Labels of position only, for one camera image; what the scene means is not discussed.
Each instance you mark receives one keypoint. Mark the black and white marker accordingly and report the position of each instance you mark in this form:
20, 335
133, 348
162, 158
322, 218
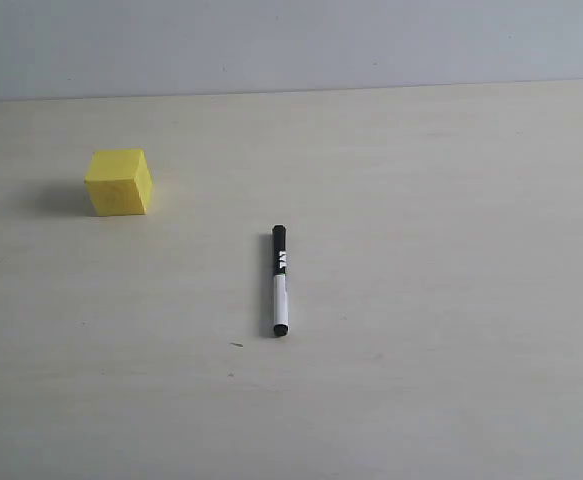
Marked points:
280, 295

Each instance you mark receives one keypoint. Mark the yellow foam cube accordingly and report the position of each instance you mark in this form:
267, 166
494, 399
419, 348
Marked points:
119, 182

